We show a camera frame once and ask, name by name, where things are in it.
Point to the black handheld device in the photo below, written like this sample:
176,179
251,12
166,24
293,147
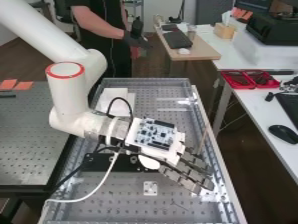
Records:
138,26

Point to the person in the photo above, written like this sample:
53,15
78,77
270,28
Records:
101,36

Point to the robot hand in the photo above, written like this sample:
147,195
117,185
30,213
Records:
154,133

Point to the large black case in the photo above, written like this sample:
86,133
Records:
275,28

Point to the white desk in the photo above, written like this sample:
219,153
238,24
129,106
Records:
262,116
248,53

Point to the white mouse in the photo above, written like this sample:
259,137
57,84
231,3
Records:
184,51

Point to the orange flat card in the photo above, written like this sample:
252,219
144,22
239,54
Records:
25,85
7,84

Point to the black plate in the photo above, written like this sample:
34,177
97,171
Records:
107,161

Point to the small white box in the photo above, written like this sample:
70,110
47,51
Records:
118,100

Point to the red tray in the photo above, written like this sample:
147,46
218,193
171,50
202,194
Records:
264,79
239,80

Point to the small white bracket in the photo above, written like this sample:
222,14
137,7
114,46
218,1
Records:
151,188

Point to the wooden desk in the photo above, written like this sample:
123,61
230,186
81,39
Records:
200,51

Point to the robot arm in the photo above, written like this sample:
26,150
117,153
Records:
67,96

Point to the clear box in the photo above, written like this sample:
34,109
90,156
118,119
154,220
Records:
111,208

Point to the black keyboard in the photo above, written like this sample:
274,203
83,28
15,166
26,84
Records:
291,108
178,39

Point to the black mouse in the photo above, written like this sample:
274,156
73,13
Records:
284,134

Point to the small wooden box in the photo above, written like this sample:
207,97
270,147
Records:
224,30

